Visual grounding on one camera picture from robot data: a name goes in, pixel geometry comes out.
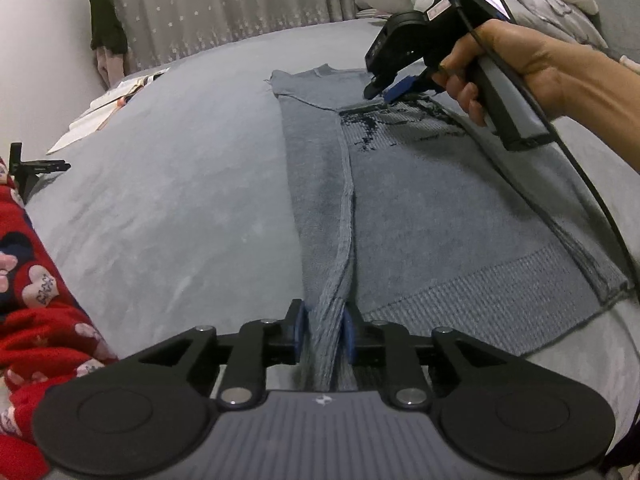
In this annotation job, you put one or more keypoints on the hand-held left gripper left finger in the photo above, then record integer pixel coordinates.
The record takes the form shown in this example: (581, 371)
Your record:
(299, 334)

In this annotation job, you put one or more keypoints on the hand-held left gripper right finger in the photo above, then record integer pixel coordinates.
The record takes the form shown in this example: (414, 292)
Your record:
(349, 339)

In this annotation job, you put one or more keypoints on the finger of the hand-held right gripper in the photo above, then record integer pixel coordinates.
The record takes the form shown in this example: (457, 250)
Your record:
(400, 88)
(372, 91)

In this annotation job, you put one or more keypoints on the grey knitted sweater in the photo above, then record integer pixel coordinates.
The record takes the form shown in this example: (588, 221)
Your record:
(425, 210)

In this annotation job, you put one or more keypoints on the person's right forearm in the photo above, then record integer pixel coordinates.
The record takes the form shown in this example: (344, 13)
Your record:
(610, 85)

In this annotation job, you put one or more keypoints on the person's right hand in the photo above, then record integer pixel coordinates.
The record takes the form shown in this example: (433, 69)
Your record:
(525, 55)

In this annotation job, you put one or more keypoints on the grey star-print curtain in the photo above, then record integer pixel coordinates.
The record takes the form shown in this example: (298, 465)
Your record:
(225, 0)

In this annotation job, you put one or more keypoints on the grey bed sheet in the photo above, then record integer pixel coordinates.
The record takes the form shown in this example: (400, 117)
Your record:
(175, 210)

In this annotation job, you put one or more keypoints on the red printed fleece clothing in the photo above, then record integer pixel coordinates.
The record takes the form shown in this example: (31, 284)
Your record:
(40, 310)

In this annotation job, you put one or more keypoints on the dark hanging garment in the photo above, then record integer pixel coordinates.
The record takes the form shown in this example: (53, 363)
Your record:
(107, 25)

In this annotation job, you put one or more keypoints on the open book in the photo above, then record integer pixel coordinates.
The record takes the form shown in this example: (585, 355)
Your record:
(100, 115)

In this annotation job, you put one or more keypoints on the black clamp stand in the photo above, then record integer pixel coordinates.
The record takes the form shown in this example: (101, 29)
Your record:
(30, 167)

